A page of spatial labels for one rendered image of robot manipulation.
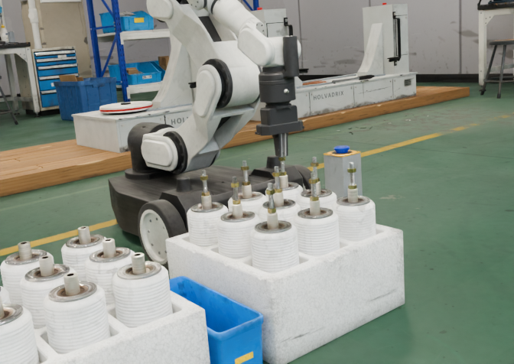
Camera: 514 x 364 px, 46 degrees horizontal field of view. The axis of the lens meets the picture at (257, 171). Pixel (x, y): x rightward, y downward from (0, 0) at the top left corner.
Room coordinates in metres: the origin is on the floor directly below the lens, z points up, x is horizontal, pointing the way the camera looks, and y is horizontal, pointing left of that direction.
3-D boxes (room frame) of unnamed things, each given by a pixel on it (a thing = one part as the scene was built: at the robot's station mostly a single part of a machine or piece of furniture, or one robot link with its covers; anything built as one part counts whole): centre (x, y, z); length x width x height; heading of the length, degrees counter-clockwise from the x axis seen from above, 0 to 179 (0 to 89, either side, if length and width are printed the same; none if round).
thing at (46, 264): (1.01, 0.38, 0.26); 0.02 x 0.02 x 0.03
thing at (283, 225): (1.18, -0.02, 0.25); 0.08 x 0.08 x 0.01
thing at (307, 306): (1.34, -0.04, 0.09); 0.39 x 0.39 x 0.18; 38
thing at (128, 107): (3.55, 0.73, 0.29); 0.30 x 0.30 x 0.06
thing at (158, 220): (1.67, 0.28, 0.10); 0.20 x 0.05 x 0.20; 39
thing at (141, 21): (6.55, 1.22, 0.89); 0.50 x 0.38 x 0.21; 40
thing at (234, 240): (1.27, 0.05, 0.16); 0.10 x 0.10 x 0.18
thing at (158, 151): (2.05, 0.25, 0.28); 0.21 x 0.20 x 0.13; 39
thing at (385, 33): (4.63, -0.57, 0.45); 1.51 x 0.57 x 0.74; 129
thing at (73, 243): (1.18, 0.36, 0.25); 0.08 x 0.08 x 0.01
